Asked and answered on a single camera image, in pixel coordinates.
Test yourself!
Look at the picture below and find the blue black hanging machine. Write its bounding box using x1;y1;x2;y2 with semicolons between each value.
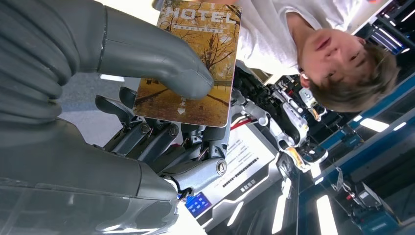
332;167;401;235

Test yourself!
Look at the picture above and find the dark storage rack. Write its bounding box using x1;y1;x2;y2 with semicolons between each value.
351;0;415;62

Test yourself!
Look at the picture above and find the white ceiling light panel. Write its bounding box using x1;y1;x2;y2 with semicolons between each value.
316;194;339;235
360;118;390;133

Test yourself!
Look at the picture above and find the white display board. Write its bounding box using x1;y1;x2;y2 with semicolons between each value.
184;123;283;228

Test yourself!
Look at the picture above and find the person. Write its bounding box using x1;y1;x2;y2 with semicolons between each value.
235;0;401;114

